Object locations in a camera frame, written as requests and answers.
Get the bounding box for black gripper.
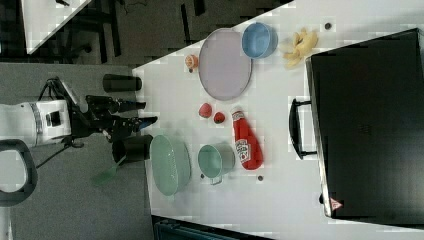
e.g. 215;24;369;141
70;95;158;142

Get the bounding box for red ketchup bottle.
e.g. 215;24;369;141
231;107;263;170

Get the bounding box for green strainer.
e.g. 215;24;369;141
150;135;191;196

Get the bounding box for black cylinder cup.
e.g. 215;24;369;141
103;74;142;93

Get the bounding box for pink strawberry toy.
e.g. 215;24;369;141
199;103;212;118

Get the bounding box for orange slice toy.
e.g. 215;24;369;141
185;54;199;70

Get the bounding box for red strawberry toy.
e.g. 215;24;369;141
214;112;225;124

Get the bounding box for green mug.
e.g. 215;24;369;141
197;143;235;185

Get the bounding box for purple plate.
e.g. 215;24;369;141
198;28;252;101

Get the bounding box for blue cup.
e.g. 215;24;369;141
241;22;278;59

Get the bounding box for peeled banana toy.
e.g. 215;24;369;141
283;28;318;68

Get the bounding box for black toaster oven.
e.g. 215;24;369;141
305;28;424;229

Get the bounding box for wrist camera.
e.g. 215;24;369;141
50;78;79;105

